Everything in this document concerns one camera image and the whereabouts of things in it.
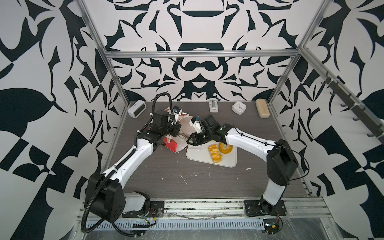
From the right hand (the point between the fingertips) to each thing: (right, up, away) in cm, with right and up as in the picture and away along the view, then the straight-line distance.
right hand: (189, 140), depth 82 cm
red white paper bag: (-5, -1, +1) cm, 5 cm away
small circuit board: (+39, -38, -11) cm, 56 cm away
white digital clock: (-37, +18, +25) cm, 48 cm away
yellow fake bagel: (+21, -6, +9) cm, 24 cm away
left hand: (-6, +12, -1) cm, 13 cm away
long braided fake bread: (+16, -10, +6) cm, 19 cm away
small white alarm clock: (+36, +20, +32) cm, 52 cm away
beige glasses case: (+54, +19, +30) cm, 65 cm away
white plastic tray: (+7, -9, +8) cm, 14 cm away
